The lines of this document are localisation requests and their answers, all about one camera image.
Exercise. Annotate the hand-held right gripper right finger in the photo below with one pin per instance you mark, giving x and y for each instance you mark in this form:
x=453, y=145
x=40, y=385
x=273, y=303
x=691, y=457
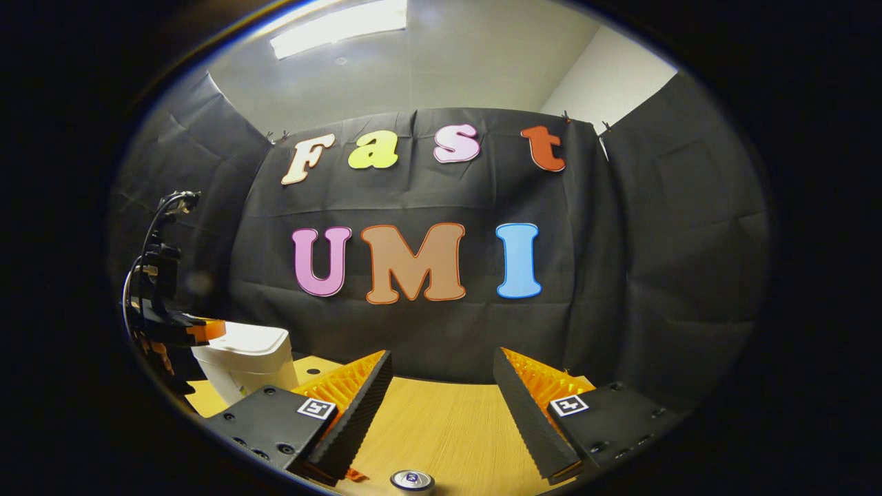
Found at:
x=524, y=420

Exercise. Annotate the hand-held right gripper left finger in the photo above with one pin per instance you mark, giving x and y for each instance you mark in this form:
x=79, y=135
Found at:
x=358, y=420

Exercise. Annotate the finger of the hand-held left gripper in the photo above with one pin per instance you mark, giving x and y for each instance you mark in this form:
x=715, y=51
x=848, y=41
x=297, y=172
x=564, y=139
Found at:
x=200, y=331
x=160, y=358

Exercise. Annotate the black backdrop cloth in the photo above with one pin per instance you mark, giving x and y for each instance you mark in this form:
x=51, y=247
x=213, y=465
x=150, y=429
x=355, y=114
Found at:
x=620, y=275

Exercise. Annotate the ceiling light panel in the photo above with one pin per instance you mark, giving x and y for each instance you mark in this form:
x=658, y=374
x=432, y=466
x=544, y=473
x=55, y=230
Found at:
x=337, y=27

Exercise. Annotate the orange paper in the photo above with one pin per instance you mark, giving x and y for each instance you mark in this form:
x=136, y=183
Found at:
x=356, y=474

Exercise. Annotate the white desktop garbage bin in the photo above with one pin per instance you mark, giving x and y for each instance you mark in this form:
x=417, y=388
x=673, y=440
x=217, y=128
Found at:
x=248, y=358

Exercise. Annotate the wooden desktop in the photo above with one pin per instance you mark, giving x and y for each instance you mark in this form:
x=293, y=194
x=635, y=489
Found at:
x=448, y=441

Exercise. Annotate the blue silver pop can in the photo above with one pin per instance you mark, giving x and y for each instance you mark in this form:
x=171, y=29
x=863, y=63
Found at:
x=412, y=481

